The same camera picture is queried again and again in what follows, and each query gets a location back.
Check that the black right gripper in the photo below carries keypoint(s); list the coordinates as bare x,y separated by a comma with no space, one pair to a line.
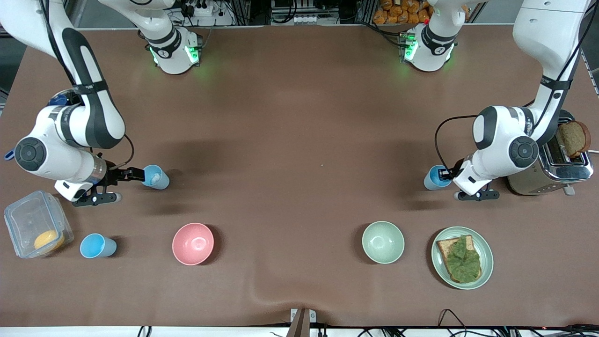
113,175

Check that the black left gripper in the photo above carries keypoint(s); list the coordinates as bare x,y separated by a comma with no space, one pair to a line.
454,172

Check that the light blue plastic cup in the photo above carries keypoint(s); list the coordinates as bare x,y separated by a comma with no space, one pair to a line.
161,181
431,180
93,245

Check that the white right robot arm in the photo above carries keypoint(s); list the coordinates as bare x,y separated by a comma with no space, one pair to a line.
51,159

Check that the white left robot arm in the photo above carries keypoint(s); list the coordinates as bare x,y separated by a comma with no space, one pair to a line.
500,135

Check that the toast slice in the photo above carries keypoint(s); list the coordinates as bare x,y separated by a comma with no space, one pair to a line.
444,246

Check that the beige chrome toaster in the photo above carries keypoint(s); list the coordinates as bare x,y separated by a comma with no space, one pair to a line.
533,186

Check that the green lettuce leaf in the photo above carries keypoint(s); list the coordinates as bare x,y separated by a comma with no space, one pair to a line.
463,262

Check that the pale green plate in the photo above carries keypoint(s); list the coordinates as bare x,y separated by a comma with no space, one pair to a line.
486,256

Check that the pink bowl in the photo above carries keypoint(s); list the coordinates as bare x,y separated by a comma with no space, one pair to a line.
192,243

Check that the pale green bowl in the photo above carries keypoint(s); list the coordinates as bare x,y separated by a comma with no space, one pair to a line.
383,242

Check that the glass lid with blue knob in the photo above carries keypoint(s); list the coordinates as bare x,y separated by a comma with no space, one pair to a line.
58,99

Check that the orange round food piece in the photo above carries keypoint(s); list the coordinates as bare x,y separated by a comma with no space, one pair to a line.
47,239

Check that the clear plastic food container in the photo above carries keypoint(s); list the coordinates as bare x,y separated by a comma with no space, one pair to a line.
28,220

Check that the dark brown bread slice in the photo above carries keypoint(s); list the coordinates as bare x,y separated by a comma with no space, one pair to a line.
575,138

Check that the bag of orange buns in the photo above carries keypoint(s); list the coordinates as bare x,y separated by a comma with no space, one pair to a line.
402,14

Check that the white power strip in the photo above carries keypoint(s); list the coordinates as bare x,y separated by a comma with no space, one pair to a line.
202,8

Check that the control box with white connectors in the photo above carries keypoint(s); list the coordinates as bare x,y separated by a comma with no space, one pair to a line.
304,19

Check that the aluminium frame rail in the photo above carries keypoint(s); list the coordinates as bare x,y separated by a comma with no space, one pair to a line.
71,9

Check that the metal table edge bracket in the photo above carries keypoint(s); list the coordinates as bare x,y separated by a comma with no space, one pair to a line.
299,323

